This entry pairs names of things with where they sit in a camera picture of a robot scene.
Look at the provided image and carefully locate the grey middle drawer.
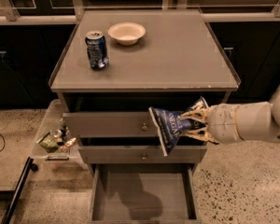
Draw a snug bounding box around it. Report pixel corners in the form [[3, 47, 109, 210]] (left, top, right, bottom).
[[78, 146, 207, 164]]

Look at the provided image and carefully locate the grey drawer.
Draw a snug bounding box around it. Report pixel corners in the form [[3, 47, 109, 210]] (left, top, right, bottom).
[[88, 164, 203, 224], [63, 111, 158, 138], [78, 146, 207, 164]]

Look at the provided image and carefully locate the blue soda can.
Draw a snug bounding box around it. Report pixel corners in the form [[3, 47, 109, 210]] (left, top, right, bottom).
[[85, 31, 109, 70]]

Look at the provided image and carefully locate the grey bottom drawer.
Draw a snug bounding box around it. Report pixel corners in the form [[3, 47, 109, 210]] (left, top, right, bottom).
[[88, 164, 203, 224]]

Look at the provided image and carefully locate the white window frame rail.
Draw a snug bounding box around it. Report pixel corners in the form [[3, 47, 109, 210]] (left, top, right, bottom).
[[0, 0, 280, 26]]

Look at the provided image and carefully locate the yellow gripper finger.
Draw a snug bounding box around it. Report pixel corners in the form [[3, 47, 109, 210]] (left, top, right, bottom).
[[180, 107, 212, 123], [183, 128, 218, 145]]

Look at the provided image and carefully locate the brass drawer knob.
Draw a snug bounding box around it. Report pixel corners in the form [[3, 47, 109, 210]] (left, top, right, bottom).
[[141, 123, 148, 132], [141, 154, 147, 161]]

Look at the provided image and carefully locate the brass middle drawer knob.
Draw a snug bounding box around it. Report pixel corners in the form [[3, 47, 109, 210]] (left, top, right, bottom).
[[141, 154, 147, 161]]

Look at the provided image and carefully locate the blue chip bag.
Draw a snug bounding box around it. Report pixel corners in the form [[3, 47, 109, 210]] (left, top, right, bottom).
[[148, 97, 208, 156]]

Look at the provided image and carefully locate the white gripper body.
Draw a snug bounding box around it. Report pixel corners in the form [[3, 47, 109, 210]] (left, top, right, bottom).
[[207, 104, 241, 144]]

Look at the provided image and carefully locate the white paper bowl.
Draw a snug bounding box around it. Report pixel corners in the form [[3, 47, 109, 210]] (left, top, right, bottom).
[[108, 22, 146, 46]]

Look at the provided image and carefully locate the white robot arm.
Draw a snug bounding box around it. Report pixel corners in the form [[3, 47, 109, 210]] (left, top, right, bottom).
[[181, 84, 280, 144]]

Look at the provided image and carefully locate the green snack packet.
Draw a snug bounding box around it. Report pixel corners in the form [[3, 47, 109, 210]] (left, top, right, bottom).
[[37, 133, 59, 153]]

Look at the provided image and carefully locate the grey drawer cabinet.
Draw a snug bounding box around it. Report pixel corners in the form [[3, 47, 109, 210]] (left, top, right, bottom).
[[48, 8, 242, 179]]

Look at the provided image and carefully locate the black metal floor bar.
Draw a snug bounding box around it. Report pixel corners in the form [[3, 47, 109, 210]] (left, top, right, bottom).
[[1, 157, 34, 224]]

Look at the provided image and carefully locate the brass top drawer knob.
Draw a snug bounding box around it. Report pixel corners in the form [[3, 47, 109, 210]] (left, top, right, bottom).
[[141, 123, 148, 132]]

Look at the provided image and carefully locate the grey top drawer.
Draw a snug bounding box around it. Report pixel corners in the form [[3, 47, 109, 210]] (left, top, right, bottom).
[[63, 111, 158, 138]]

